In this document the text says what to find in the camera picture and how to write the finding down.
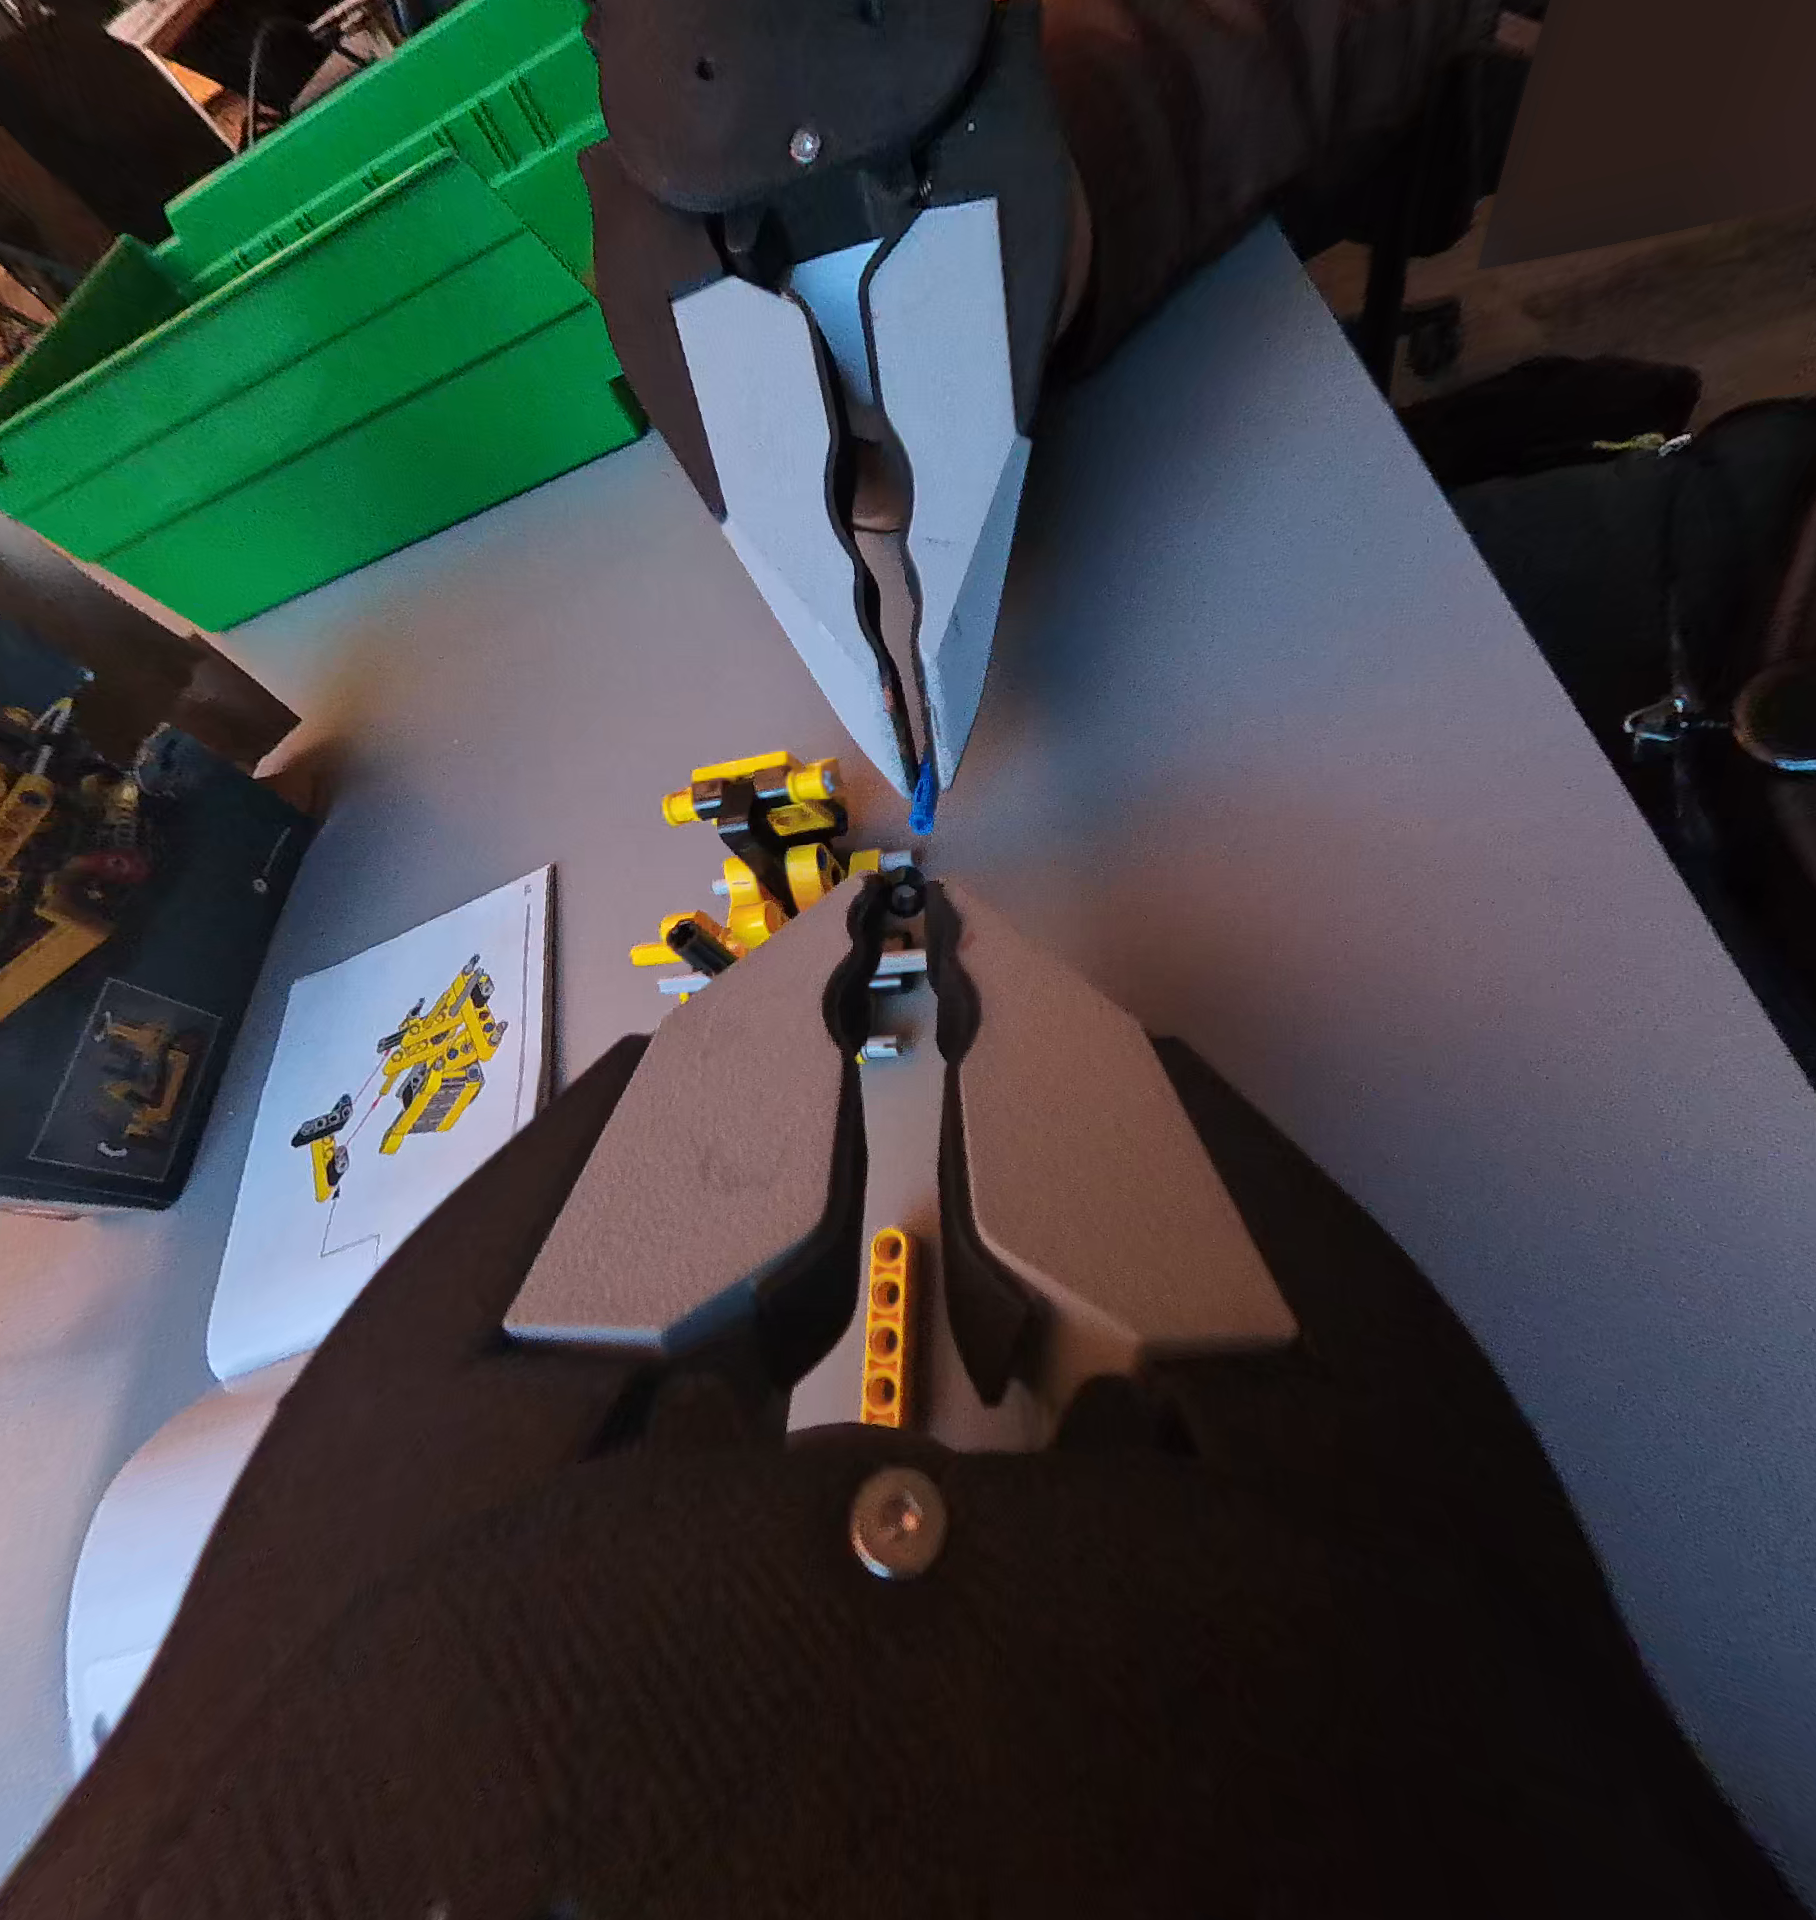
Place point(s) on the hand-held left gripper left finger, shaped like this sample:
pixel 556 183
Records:
pixel 700 1169

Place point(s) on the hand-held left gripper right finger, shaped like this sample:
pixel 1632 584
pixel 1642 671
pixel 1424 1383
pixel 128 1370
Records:
pixel 1116 1185

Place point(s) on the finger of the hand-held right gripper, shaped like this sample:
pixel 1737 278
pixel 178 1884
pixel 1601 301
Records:
pixel 961 447
pixel 765 447

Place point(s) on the yellow and black lego assembly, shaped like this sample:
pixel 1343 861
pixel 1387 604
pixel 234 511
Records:
pixel 765 869

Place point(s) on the small black lego connector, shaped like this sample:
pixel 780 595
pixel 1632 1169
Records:
pixel 904 893

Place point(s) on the blue lego pin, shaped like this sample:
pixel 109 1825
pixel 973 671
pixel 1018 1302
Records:
pixel 923 804

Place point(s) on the person's right forearm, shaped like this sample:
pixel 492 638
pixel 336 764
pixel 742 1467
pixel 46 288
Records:
pixel 1226 151

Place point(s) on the yellow lego beam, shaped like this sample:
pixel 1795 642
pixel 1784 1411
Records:
pixel 888 1328

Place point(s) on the white lego instruction booklet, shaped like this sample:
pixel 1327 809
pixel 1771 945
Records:
pixel 443 1200

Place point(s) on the dark lego set box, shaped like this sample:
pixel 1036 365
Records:
pixel 86 927

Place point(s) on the green plastic bin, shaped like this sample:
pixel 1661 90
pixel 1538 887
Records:
pixel 324 405
pixel 443 78

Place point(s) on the black office chair base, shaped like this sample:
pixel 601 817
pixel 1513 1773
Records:
pixel 1424 321

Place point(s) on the black bag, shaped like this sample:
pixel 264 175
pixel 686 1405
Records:
pixel 1595 541

